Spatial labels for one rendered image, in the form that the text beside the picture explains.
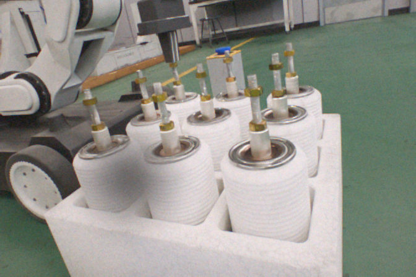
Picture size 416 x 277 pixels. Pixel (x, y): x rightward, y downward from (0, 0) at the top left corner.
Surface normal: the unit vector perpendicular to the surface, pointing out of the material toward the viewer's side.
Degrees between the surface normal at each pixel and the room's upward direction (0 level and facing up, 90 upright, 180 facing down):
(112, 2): 105
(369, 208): 0
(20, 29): 90
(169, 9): 90
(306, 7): 90
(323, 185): 0
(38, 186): 90
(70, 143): 45
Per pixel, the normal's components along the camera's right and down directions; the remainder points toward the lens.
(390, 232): -0.17, -0.93
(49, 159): 0.40, -0.75
